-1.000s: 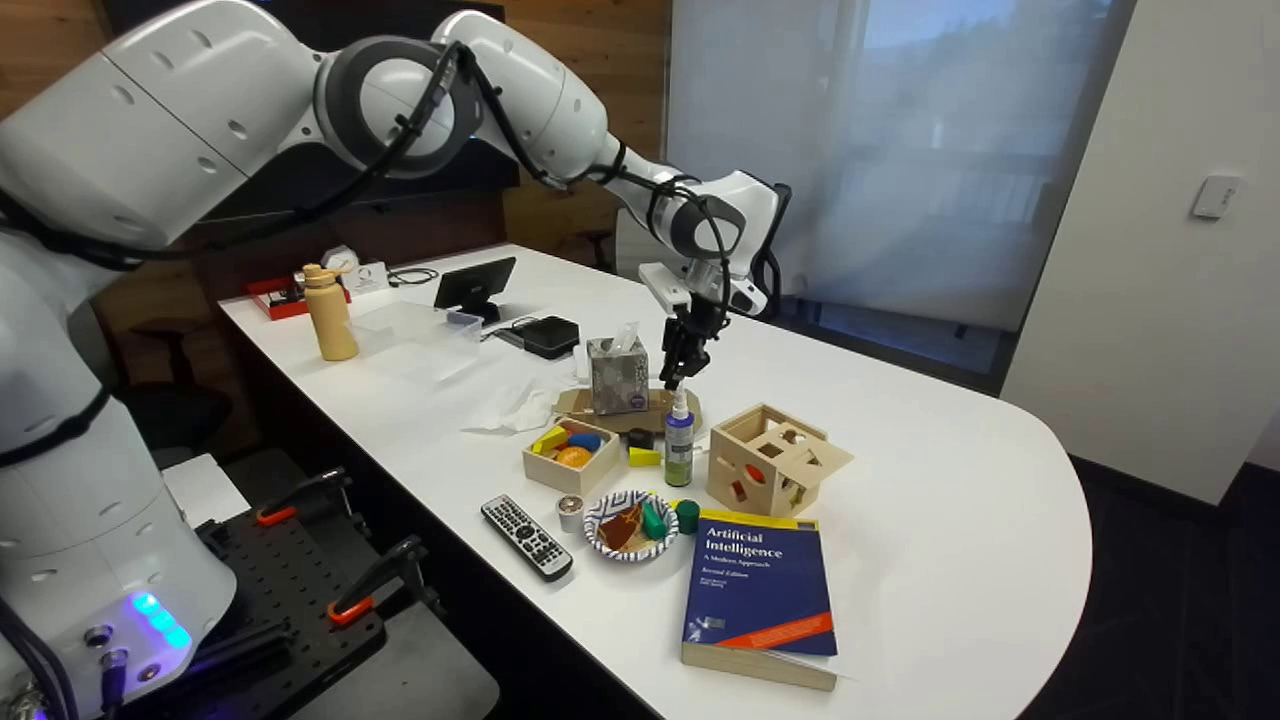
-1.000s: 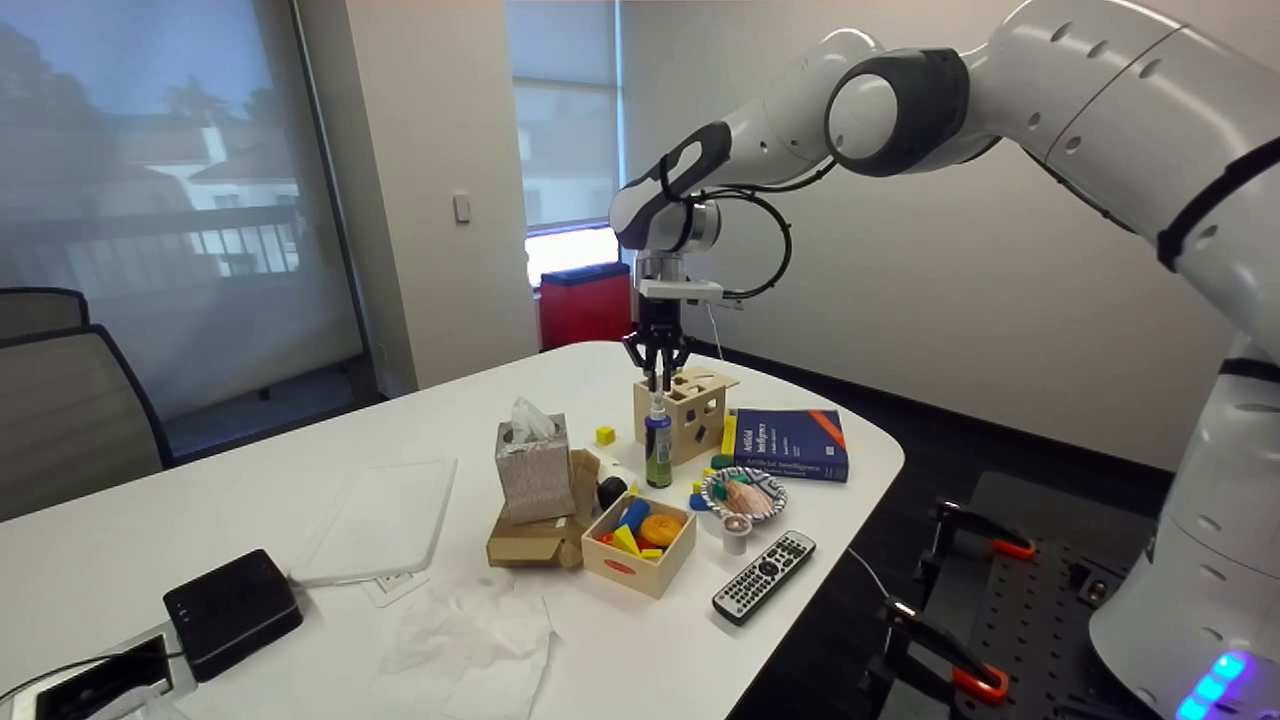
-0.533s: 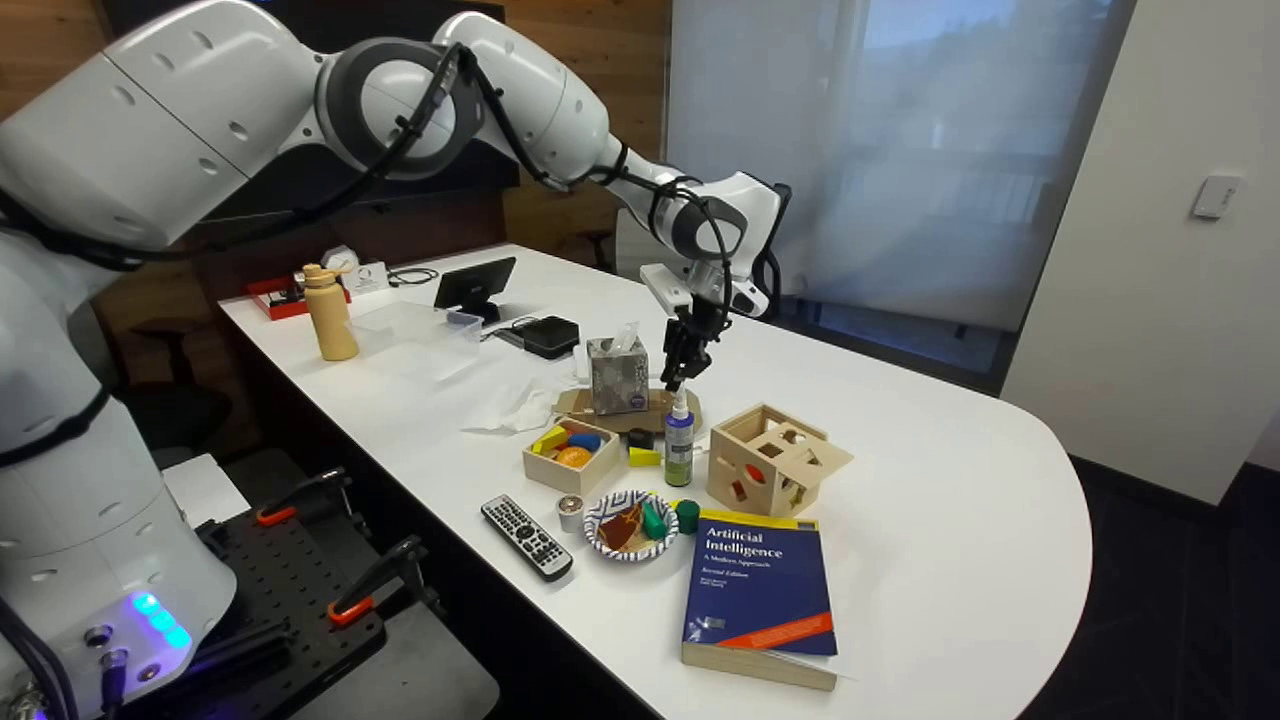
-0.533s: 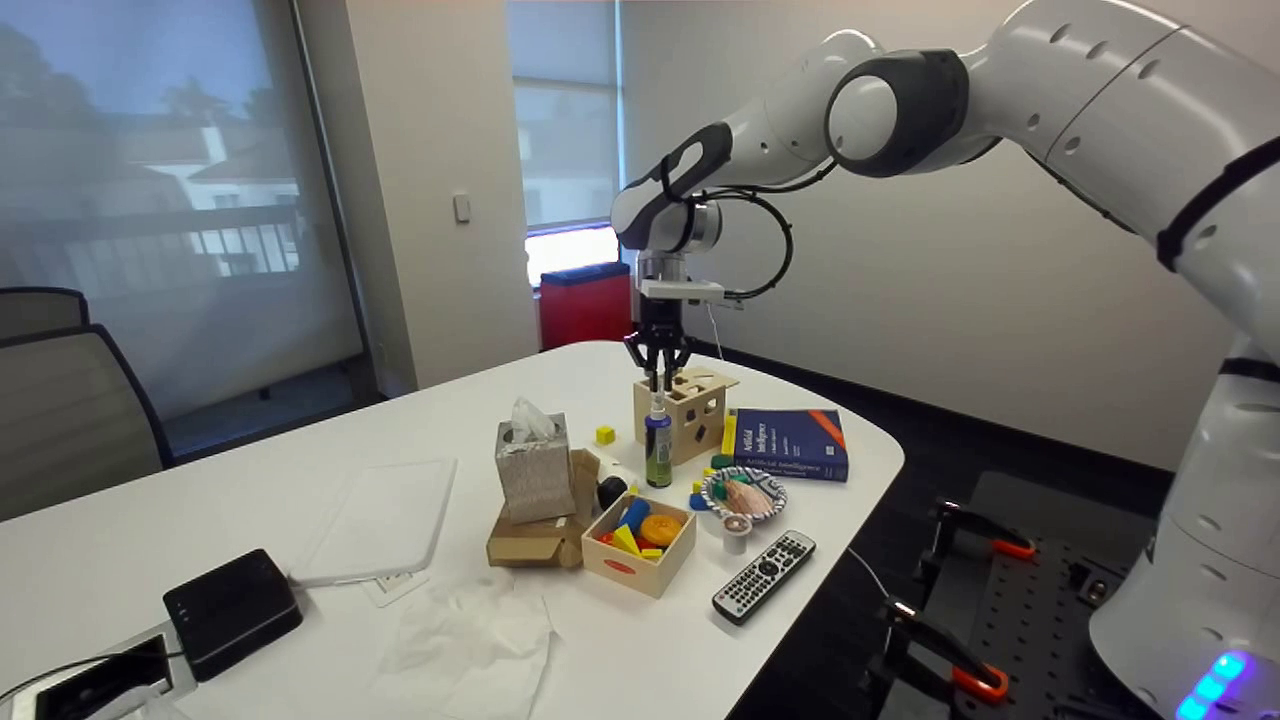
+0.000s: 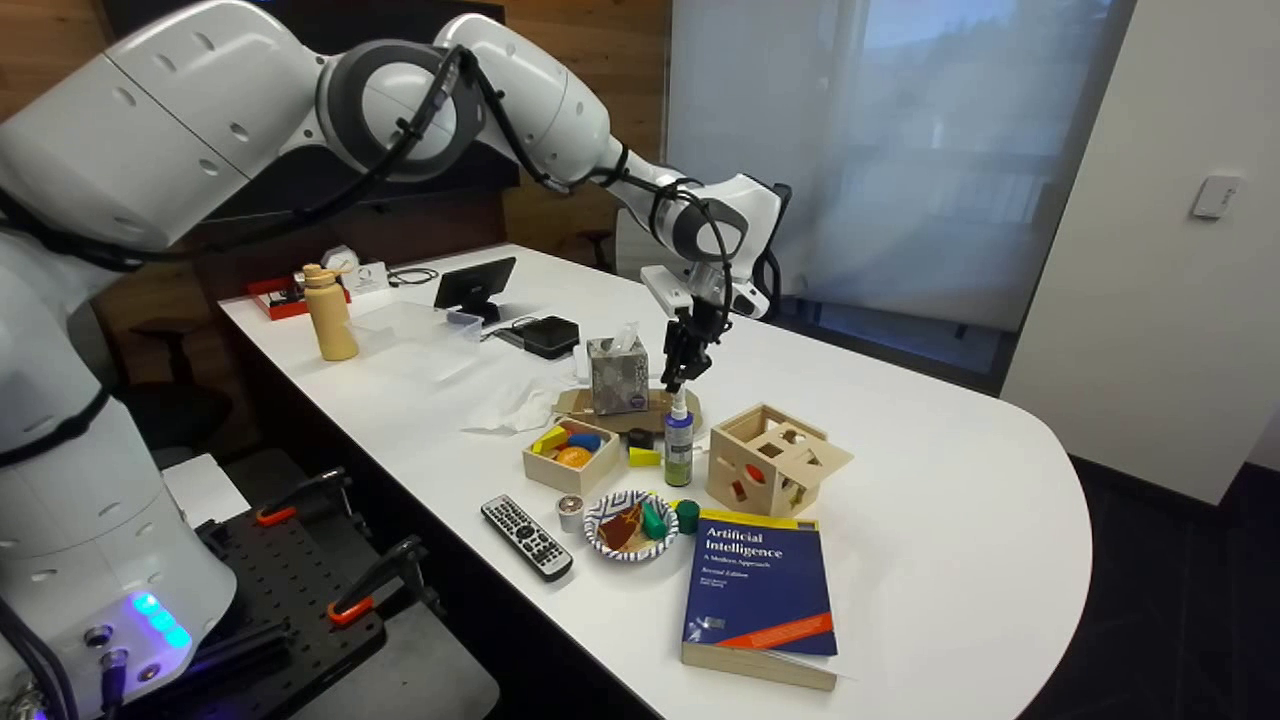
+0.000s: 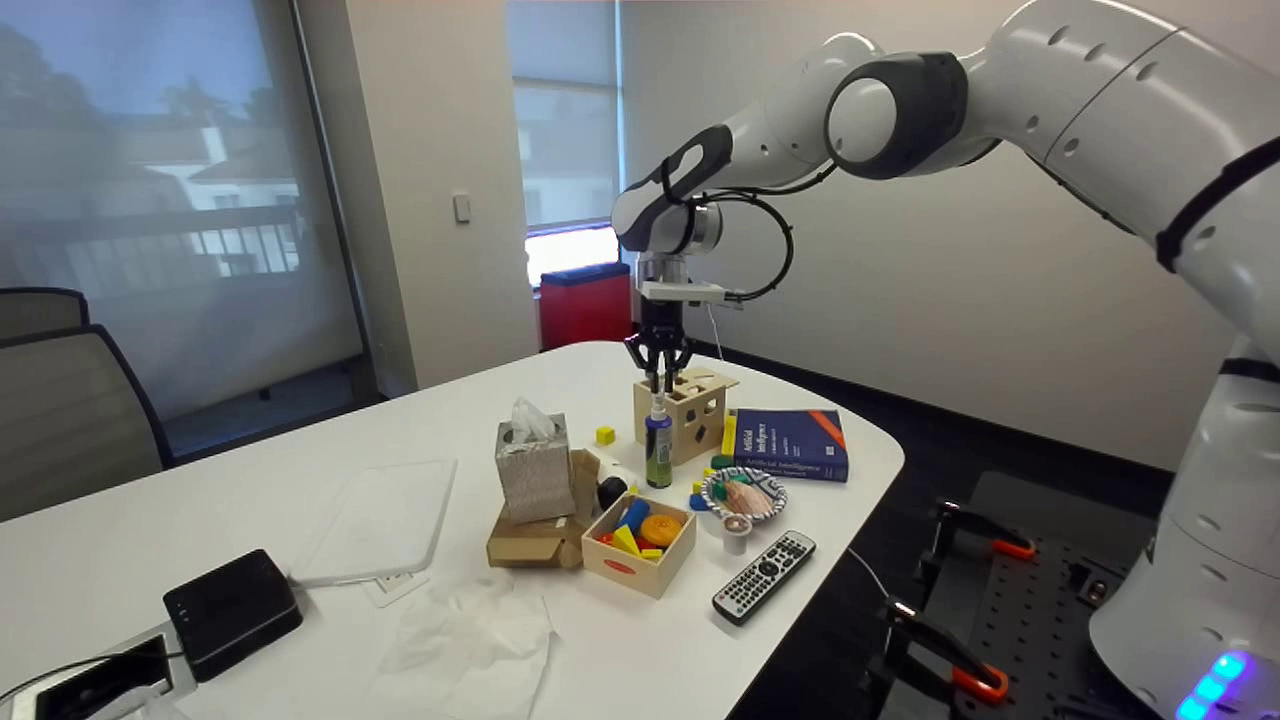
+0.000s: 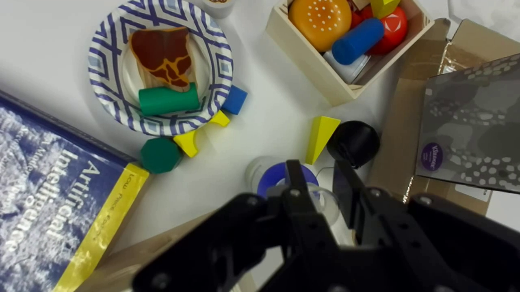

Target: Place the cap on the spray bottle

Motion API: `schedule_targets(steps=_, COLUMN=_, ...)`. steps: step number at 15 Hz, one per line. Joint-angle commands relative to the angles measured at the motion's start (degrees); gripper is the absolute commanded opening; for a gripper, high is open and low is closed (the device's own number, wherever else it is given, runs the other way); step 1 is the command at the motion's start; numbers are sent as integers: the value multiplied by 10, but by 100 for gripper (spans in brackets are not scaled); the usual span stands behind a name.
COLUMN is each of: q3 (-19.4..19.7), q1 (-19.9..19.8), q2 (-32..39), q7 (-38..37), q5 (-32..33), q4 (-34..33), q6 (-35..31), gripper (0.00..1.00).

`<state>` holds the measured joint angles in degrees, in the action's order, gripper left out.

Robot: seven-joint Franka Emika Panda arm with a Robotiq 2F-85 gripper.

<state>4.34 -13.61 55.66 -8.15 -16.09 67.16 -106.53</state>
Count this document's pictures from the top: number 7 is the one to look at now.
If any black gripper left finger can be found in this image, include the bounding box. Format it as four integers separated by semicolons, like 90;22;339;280
131;157;340;292

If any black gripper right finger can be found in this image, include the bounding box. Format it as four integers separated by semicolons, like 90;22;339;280
329;158;520;292

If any black spray bottle cap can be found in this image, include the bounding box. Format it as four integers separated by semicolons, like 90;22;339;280
324;120;381;170

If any brown cardboard box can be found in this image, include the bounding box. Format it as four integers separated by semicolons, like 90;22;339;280
366;17;520;217

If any green hexagon toy block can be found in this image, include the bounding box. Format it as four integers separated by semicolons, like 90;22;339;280
137;136;183;175

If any grey tissue box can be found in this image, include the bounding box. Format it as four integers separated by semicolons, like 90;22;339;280
414;51;520;194

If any yellow triangle toy block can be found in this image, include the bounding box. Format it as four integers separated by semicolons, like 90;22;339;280
303;113;342;167

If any blue toy block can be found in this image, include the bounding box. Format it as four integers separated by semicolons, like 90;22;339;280
220;84;248;116

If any green toy cylinder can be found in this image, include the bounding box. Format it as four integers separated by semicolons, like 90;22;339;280
136;81;202;118

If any wooden toy tray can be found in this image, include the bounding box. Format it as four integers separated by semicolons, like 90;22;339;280
264;0;435;107

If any white toy cylinder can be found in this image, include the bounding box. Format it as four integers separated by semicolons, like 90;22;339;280
323;50;371;84

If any blue book yellow spine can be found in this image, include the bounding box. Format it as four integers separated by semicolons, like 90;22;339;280
0;87;150;292

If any toy toast slice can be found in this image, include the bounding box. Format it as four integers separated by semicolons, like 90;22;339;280
128;27;194;92

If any red toy ball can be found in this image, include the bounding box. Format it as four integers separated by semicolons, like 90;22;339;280
350;4;409;56

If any blue toy cylinder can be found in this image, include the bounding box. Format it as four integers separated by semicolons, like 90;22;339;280
329;16;386;66

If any small bowl with items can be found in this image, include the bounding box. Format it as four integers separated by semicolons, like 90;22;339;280
85;0;235;137

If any toy burger bun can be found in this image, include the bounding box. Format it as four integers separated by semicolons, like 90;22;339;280
287;0;353;53

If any small white cup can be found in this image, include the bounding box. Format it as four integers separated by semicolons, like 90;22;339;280
199;0;238;19

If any yellow green toy piece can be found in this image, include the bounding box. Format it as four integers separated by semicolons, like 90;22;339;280
368;0;402;21

